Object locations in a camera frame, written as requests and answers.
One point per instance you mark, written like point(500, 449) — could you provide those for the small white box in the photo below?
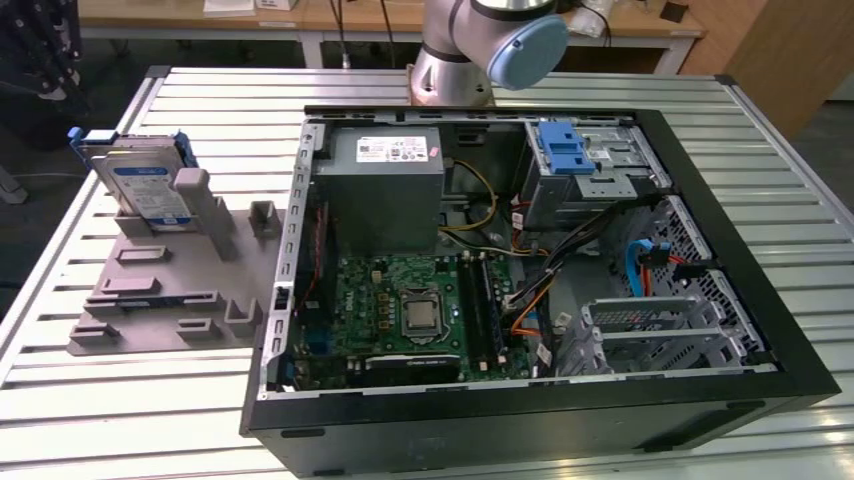
point(277, 4)

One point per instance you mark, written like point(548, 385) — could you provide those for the metal optical drive cage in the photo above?
point(554, 200)

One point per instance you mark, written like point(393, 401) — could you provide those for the grey power supply unit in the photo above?
point(381, 210)

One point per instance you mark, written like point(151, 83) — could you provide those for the hard disk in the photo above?
point(143, 190)

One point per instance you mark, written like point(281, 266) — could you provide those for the wooden desk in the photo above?
point(167, 17)

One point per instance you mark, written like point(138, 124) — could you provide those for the blue plastic drive latch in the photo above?
point(561, 150)

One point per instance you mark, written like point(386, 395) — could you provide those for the person in dark dotted clothing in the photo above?
point(41, 45)

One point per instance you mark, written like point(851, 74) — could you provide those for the silver CPU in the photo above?
point(420, 316)

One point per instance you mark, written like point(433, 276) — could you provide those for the grey parts rack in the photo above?
point(174, 280)

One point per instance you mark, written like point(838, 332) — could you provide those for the black CPU socket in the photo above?
point(421, 291)

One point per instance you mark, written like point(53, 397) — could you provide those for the black open PC case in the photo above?
point(468, 430)

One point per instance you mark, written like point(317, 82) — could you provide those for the black RAM slot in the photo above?
point(476, 310)

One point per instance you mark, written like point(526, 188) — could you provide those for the black graphics card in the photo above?
point(407, 369)

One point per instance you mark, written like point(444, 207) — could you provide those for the grey metal foot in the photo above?
point(13, 192)

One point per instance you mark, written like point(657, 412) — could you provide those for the green motherboard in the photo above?
point(361, 300)

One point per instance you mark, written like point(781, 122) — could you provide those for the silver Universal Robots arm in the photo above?
point(454, 60)

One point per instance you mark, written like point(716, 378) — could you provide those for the clear plastic bag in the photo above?
point(590, 22)

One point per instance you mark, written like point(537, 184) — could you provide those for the white paper sheet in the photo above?
point(229, 6)

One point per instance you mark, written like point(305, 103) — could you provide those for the metal disk bay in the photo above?
point(654, 340)

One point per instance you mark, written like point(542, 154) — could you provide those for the wooden cabinet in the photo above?
point(788, 60)

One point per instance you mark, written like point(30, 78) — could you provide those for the small dark square item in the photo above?
point(674, 9)

